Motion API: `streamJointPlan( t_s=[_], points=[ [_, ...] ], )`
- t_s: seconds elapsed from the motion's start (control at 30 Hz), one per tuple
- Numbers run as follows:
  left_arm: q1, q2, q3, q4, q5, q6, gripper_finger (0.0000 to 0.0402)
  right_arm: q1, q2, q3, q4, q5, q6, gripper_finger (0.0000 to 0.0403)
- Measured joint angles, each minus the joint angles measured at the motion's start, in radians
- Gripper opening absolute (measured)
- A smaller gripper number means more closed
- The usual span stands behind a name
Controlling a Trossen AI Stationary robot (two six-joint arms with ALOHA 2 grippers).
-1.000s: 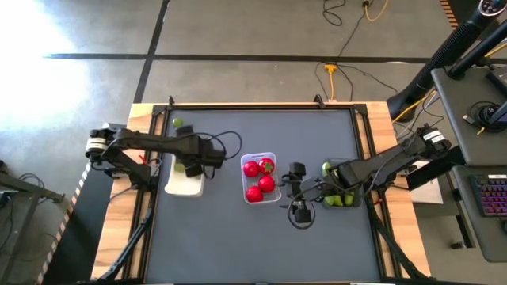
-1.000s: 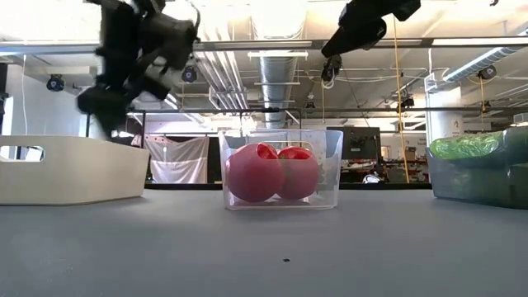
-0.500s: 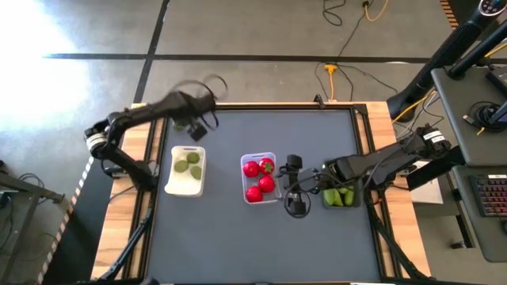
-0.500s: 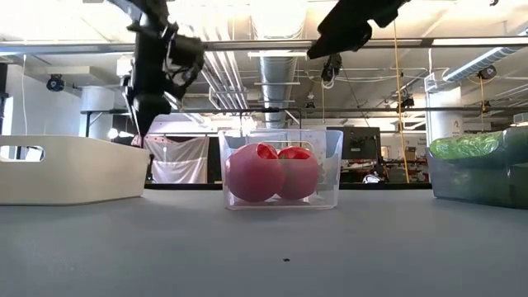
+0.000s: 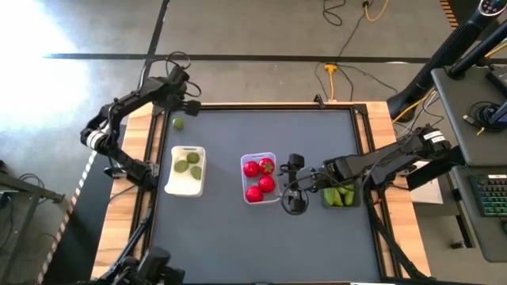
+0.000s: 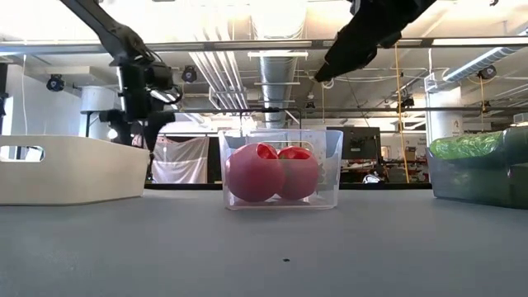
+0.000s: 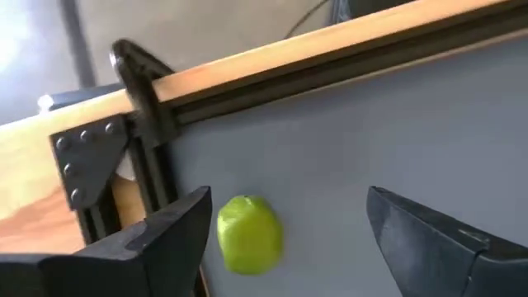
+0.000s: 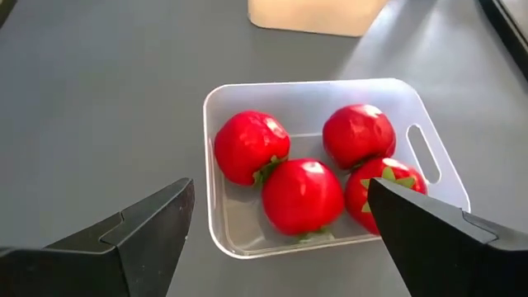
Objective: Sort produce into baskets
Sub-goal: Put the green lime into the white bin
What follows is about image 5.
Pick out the black mounted device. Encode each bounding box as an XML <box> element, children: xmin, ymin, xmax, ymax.
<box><xmin>77</xmin><ymin>245</ymin><xmax>186</xmax><ymax>285</ymax></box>

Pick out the yellow cable by fan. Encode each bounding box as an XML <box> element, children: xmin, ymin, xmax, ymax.
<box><xmin>391</xmin><ymin>89</ymin><xmax>439</xmax><ymax>124</ymax></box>

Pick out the black aluminium table frame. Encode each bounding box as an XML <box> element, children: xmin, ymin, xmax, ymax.
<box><xmin>132</xmin><ymin>101</ymin><xmax>397</xmax><ymax>285</ymax></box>

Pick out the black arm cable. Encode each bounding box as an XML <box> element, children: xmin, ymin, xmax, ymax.
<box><xmin>279</xmin><ymin>162</ymin><xmax>318</xmax><ymax>217</ymax></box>
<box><xmin>139</xmin><ymin>50</ymin><xmax>202</xmax><ymax>99</ymax></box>

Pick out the black floor mat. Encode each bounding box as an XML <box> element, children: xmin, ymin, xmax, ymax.
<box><xmin>41</xmin><ymin>125</ymin><xmax>128</xmax><ymax>285</ymax></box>

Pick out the black pole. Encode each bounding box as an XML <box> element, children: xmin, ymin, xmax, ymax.
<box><xmin>447</xmin><ymin>21</ymin><xmax>507</xmax><ymax>78</ymax></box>

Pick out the grey translucent plastic basket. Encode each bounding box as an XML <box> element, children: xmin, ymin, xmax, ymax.
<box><xmin>321</xmin><ymin>180</ymin><xmax>364</xmax><ymax>210</ymax></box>

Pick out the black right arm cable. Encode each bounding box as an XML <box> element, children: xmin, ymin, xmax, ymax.
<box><xmin>279</xmin><ymin>162</ymin><xmax>318</xmax><ymax>217</ymax></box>

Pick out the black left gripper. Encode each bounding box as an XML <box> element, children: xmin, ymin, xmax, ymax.
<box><xmin>157</xmin><ymin>65</ymin><xmax>202</xmax><ymax>117</ymax></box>

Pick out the striped hazard tape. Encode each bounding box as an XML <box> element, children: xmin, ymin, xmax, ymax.
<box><xmin>36</xmin><ymin>152</ymin><xmax>98</xmax><ymax>285</ymax></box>

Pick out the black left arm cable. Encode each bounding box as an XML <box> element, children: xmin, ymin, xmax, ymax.
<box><xmin>139</xmin><ymin>50</ymin><xmax>202</xmax><ymax>99</ymax></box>

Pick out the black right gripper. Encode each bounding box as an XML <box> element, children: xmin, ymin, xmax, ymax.
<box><xmin>287</xmin><ymin>153</ymin><xmax>326</xmax><ymax>215</ymax></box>

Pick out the black support bar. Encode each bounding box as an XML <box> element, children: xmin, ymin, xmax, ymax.
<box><xmin>406</xmin><ymin>145</ymin><xmax>465</xmax><ymax>192</ymax></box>

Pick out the black looped floor cable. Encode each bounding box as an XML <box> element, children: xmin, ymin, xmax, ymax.
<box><xmin>322</xmin><ymin>0</ymin><xmax>348</xmax><ymax>27</ymax></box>

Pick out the clear plastic basket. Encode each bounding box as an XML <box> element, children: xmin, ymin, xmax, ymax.
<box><xmin>239</xmin><ymin>151</ymin><xmax>281</xmax><ymax>206</ymax></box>

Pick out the black frame strut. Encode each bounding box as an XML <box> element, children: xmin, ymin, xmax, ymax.
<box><xmin>363</xmin><ymin>189</ymin><xmax>435</xmax><ymax>283</ymax></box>
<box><xmin>112</xmin><ymin>205</ymin><xmax>154</xmax><ymax>274</ymax></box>

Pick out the grey desk frame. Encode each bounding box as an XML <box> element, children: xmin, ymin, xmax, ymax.
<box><xmin>0</xmin><ymin>160</ymin><xmax>67</xmax><ymax>285</ymax></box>

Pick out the coiled black cable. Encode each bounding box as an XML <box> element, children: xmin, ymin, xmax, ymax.
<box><xmin>463</xmin><ymin>101</ymin><xmax>502</xmax><ymax>134</ymax></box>

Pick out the yellow power plug cable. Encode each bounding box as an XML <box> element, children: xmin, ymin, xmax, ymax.
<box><xmin>323</xmin><ymin>63</ymin><xmax>338</xmax><ymax>102</ymax></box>

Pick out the black tower fan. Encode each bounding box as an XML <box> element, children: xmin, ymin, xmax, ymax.
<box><xmin>386</xmin><ymin>0</ymin><xmax>507</xmax><ymax>122</ymax></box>

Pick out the backlit black keyboard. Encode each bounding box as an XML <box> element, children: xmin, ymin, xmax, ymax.
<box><xmin>469</xmin><ymin>173</ymin><xmax>507</xmax><ymax>218</ymax></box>

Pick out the yellow floor cable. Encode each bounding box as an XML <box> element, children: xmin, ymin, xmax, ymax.
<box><xmin>363</xmin><ymin>0</ymin><xmax>390</xmax><ymax>23</ymax></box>

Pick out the grey desk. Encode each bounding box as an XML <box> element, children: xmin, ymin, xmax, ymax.
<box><xmin>451</xmin><ymin>165</ymin><xmax>507</xmax><ymax>264</ymax></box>
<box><xmin>430</xmin><ymin>65</ymin><xmax>507</xmax><ymax>167</ymax></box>

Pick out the white plastic basket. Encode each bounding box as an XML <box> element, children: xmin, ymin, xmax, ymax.
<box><xmin>163</xmin><ymin>145</ymin><xmax>208</xmax><ymax>198</ymax></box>

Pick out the white paper sheet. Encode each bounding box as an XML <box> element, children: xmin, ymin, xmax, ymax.
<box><xmin>407</xmin><ymin>158</ymin><xmax>444</xmax><ymax>206</ymax></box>

